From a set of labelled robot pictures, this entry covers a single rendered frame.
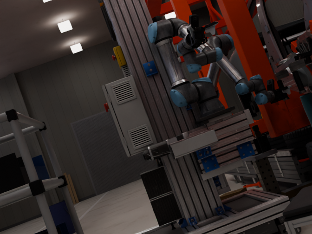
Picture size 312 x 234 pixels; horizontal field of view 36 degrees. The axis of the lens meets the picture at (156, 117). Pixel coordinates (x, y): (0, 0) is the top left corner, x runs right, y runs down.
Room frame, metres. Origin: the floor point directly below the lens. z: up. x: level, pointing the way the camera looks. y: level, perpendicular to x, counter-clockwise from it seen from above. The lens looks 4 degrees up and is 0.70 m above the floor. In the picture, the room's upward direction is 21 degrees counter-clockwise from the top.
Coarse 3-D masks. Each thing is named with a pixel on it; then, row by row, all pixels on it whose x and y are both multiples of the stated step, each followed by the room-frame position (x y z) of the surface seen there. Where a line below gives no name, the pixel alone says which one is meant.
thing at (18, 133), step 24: (0, 120) 1.50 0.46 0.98; (24, 120) 1.63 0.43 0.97; (24, 144) 1.50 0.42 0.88; (48, 144) 1.97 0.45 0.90; (0, 168) 1.53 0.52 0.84; (24, 168) 1.59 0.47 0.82; (0, 192) 1.53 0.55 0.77; (24, 192) 1.49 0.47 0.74; (48, 216) 1.50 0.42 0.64; (72, 216) 1.97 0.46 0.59
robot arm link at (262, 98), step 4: (260, 92) 3.08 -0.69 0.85; (264, 92) 3.08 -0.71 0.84; (268, 92) 3.13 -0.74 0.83; (256, 96) 3.08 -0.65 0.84; (260, 96) 3.06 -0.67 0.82; (264, 96) 3.06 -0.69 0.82; (268, 96) 3.10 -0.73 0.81; (256, 100) 3.09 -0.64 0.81; (260, 100) 3.07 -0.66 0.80; (264, 100) 3.06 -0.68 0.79; (268, 100) 3.10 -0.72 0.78; (260, 104) 3.08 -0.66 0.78
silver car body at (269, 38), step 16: (256, 0) 4.62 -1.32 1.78; (304, 0) 3.50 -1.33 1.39; (304, 16) 3.60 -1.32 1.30; (272, 32) 4.43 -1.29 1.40; (288, 32) 6.34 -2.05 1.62; (272, 48) 4.53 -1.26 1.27; (288, 48) 5.62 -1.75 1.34; (240, 64) 5.69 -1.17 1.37; (272, 64) 4.70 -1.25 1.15; (288, 80) 4.45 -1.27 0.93; (240, 96) 6.46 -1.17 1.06; (256, 112) 6.21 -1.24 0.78
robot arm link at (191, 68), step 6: (186, 54) 2.59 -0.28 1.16; (192, 54) 2.59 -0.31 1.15; (198, 54) 2.61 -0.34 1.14; (204, 54) 2.61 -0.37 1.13; (186, 60) 2.60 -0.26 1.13; (192, 60) 2.59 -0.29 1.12; (198, 60) 2.60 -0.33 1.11; (204, 60) 2.61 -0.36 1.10; (186, 66) 2.62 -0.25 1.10; (192, 66) 2.59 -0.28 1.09; (198, 66) 2.59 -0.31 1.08; (192, 72) 2.61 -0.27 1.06
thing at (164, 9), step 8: (152, 0) 7.28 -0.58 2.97; (160, 0) 7.42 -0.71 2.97; (192, 0) 9.10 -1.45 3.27; (200, 0) 9.15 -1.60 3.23; (208, 0) 15.21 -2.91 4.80; (152, 8) 7.68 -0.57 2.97; (160, 8) 7.83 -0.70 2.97; (168, 8) 9.07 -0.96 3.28; (208, 8) 15.23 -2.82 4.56; (256, 8) 10.46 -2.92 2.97; (152, 16) 8.11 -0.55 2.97; (160, 16) 9.21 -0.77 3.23; (224, 24) 12.17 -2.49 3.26; (176, 40) 12.09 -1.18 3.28
